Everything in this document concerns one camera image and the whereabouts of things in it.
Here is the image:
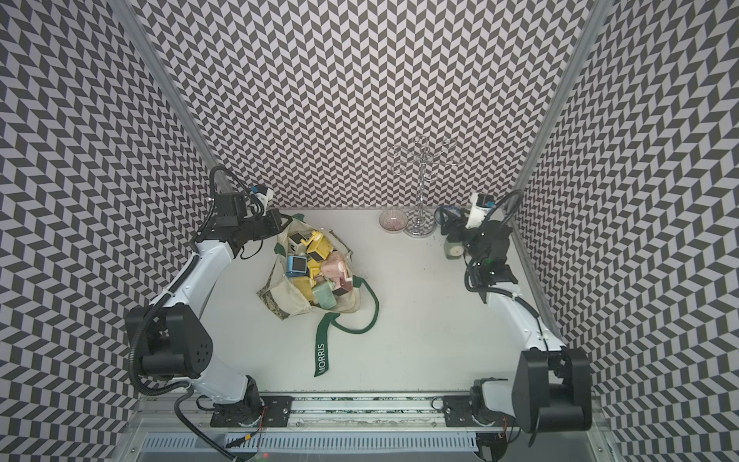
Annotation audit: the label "cream tote bag green handles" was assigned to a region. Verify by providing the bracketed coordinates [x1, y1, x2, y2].
[257, 214, 380, 377]

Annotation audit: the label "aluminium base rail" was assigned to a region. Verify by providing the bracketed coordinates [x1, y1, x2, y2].
[111, 392, 623, 461]

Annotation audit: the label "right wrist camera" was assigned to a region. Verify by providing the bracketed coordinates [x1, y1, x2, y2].
[466, 192, 497, 229]

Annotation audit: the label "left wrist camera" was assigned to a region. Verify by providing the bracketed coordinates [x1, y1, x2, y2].
[215, 184, 274, 227]

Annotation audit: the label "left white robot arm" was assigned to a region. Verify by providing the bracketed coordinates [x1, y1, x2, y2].
[125, 208, 293, 427]

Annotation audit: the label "clear glass mug tree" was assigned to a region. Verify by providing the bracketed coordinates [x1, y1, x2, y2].
[389, 136, 459, 239]

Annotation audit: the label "green pencil sharpener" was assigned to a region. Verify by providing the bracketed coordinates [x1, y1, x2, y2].
[444, 237, 465, 260]

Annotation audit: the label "yellow pencil sharpener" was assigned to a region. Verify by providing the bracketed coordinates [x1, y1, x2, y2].
[303, 230, 334, 262]

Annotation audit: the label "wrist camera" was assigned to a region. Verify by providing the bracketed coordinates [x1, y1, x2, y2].
[215, 184, 274, 227]
[466, 192, 497, 229]

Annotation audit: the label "pink ceramic bowl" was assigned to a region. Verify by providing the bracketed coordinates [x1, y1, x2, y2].
[378, 209, 408, 234]

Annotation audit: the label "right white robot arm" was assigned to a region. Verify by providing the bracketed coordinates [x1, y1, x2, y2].
[434, 207, 593, 437]

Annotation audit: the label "pink pencil sharpener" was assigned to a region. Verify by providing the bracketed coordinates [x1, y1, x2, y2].
[321, 250, 353, 296]

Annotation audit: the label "blue pencil sharpener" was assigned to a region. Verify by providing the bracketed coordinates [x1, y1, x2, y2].
[286, 255, 309, 277]

